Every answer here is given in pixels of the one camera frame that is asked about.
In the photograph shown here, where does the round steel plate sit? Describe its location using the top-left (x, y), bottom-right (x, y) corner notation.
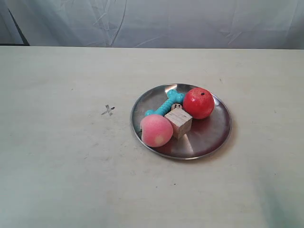
top-left (130, 84), bottom-right (232, 160)

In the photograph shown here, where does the pink toy peach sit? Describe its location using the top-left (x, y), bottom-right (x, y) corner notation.
top-left (140, 114), bottom-right (173, 147)

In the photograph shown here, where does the teal toy bone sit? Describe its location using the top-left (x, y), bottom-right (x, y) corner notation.
top-left (144, 89), bottom-right (185, 116)

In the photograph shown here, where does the wooden cube block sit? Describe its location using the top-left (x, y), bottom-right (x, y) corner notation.
top-left (164, 108), bottom-right (192, 139)

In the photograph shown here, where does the red toy apple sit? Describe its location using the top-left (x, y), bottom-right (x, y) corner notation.
top-left (183, 87), bottom-right (215, 120)

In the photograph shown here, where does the white backdrop cloth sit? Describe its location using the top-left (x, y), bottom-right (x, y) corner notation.
top-left (0, 0), bottom-right (304, 49)

